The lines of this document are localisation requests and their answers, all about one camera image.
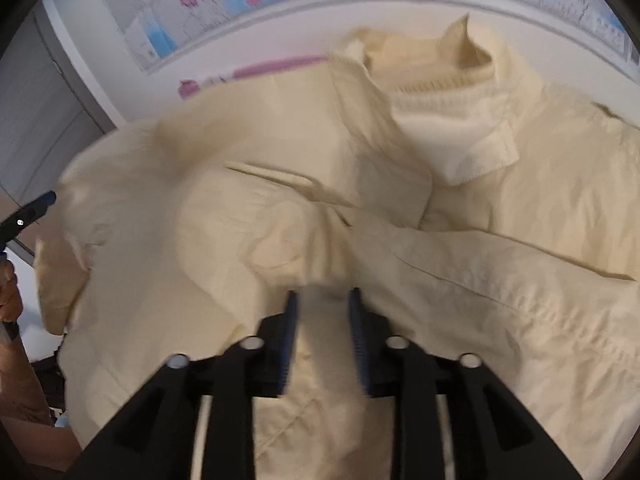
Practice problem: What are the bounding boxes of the pink bed sheet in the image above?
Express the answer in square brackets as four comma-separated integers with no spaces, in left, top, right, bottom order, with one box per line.
[177,55,326,100]

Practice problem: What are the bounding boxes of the person's left hand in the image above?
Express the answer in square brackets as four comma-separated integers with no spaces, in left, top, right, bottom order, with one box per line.
[0,260,24,323]

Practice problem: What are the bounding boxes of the cream yellow jacket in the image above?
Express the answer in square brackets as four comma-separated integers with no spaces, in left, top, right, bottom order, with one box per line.
[35,18,639,479]

